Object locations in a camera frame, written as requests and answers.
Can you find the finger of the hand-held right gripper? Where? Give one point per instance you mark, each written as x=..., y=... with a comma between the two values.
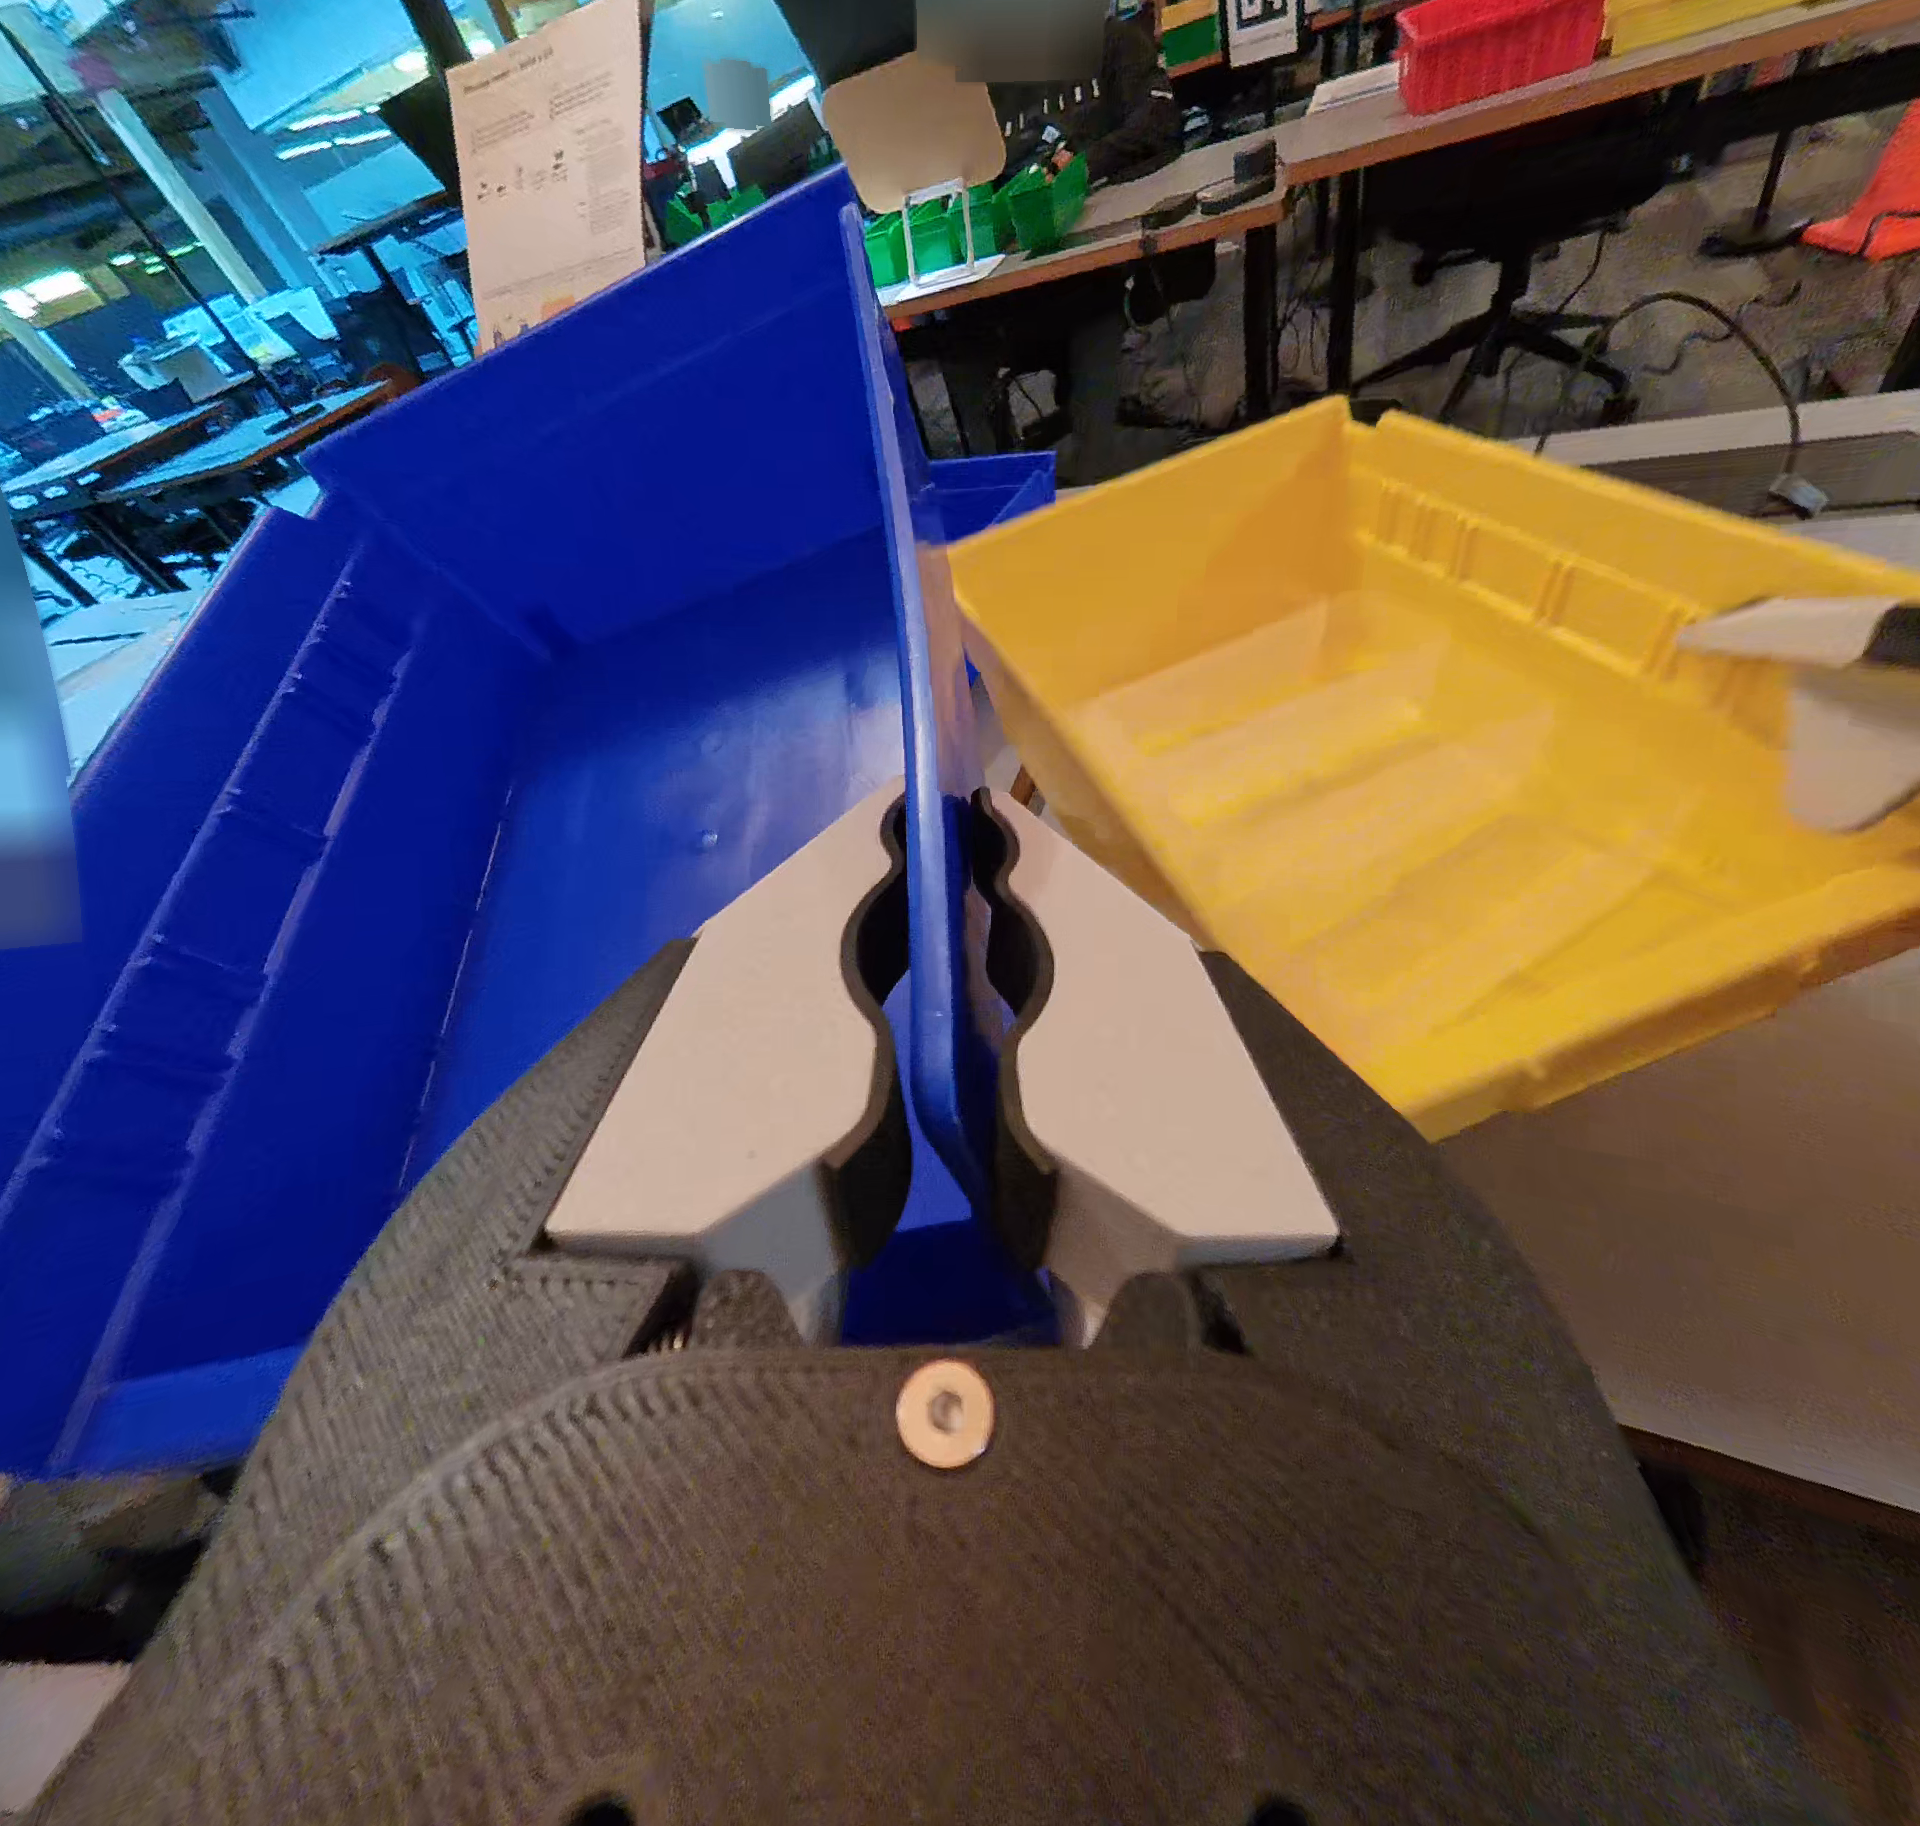
x=1846, y=747
x=1785, y=632

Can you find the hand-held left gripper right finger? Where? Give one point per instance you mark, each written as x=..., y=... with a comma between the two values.
x=1155, y=1106

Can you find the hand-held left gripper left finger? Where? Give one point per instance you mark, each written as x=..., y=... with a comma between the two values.
x=750, y=1076

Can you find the blue plastic bin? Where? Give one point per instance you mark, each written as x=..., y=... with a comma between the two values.
x=990, y=490
x=376, y=882

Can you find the orange traffic cone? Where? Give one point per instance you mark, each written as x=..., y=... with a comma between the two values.
x=1876, y=205

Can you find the black office chair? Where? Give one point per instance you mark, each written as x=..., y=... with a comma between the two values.
x=1500, y=281

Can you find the long workshop table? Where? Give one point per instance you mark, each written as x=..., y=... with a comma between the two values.
x=1740, y=64
x=1140, y=205

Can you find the red plastic basket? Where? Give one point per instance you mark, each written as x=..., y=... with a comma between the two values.
x=1500, y=40

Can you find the small black device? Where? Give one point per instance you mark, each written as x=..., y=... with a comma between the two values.
x=1238, y=175

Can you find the green plastic bin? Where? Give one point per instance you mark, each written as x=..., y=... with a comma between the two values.
x=705, y=213
x=885, y=249
x=1050, y=198

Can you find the clear acrylic holder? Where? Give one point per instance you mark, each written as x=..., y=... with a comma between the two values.
x=983, y=266

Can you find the dark work table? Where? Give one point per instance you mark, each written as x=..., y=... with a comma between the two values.
x=181, y=445

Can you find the printed instruction sheet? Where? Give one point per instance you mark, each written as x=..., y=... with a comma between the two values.
x=548, y=160

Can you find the cardboard sign stand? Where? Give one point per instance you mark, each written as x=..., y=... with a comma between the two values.
x=907, y=130

